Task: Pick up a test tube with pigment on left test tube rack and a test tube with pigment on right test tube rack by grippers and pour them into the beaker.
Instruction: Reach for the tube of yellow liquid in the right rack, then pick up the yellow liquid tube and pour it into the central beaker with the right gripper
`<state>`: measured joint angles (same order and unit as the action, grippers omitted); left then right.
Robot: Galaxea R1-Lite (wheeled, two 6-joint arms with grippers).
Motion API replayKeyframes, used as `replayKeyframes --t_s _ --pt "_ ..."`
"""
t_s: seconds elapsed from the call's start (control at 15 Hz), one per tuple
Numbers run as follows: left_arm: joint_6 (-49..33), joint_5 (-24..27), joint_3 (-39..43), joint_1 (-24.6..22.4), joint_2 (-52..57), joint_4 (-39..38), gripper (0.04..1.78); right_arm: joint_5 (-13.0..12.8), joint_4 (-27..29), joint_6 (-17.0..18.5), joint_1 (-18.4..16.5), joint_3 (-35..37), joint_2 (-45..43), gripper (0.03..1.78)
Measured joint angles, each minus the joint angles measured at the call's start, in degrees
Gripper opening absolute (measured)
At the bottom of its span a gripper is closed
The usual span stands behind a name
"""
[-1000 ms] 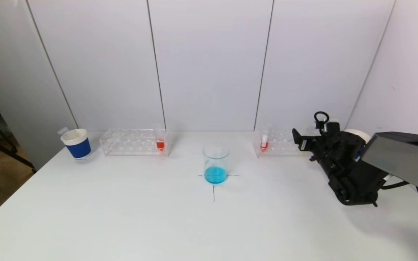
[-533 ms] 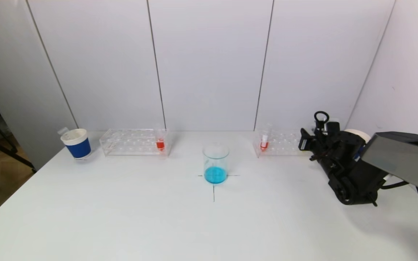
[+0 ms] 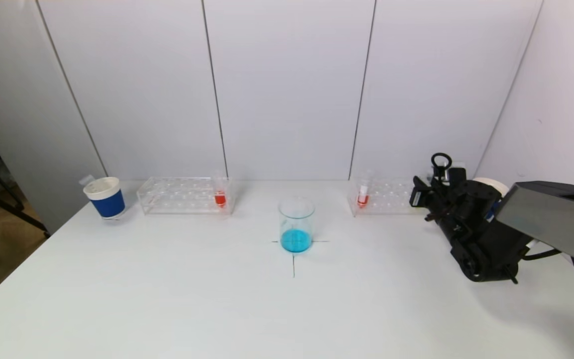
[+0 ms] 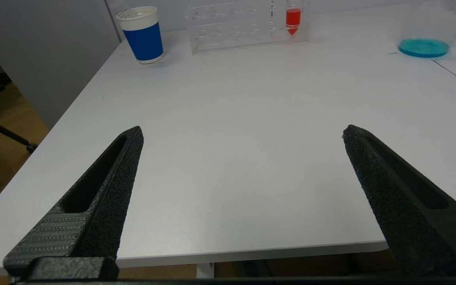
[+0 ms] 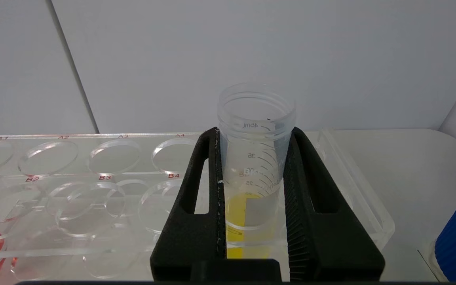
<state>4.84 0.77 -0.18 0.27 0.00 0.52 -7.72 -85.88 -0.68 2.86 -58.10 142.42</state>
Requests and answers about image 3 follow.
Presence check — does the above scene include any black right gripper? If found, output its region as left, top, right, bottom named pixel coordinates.
left=409, top=176, right=442, bottom=207

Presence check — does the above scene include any clear acrylic test tube rack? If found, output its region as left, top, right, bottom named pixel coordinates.
left=137, top=177, right=235, bottom=217
left=347, top=176, right=415, bottom=218

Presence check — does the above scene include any labelled test tube red liquid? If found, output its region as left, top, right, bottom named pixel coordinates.
left=357, top=170, right=373, bottom=209

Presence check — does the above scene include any clear glass beaker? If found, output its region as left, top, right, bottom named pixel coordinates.
left=278, top=197, right=316, bottom=254

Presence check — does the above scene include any test tube with red liquid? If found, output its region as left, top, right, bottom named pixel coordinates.
left=212, top=171, right=228, bottom=210

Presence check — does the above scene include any white paper cup blue sleeve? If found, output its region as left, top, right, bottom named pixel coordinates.
left=83, top=177, right=127, bottom=220
left=472, top=177, right=510, bottom=222

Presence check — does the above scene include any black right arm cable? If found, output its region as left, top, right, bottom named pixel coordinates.
left=430, top=153, right=453, bottom=174

